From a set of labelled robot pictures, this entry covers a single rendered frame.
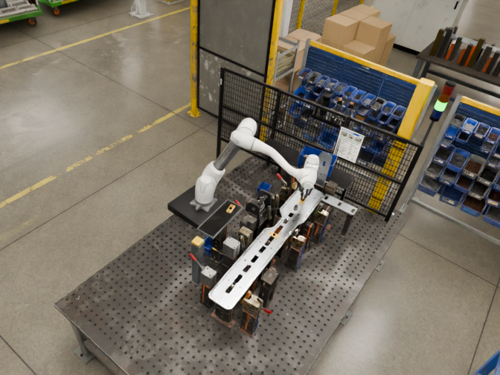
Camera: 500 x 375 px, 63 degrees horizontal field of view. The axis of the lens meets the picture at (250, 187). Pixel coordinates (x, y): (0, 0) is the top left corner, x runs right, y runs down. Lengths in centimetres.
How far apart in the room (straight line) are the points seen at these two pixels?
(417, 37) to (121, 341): 794
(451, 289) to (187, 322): 275
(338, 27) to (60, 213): 482
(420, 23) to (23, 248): 780
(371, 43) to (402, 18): 217
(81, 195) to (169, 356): 257
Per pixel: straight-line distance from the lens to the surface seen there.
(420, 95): 325
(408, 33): 928
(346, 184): 358
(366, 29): 717
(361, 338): 392
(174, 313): 298
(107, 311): 305
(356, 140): 352
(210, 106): 576
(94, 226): 452
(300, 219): 320
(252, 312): 267
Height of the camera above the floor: 327
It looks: 42 degrees down
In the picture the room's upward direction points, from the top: 7 degrees clockwise
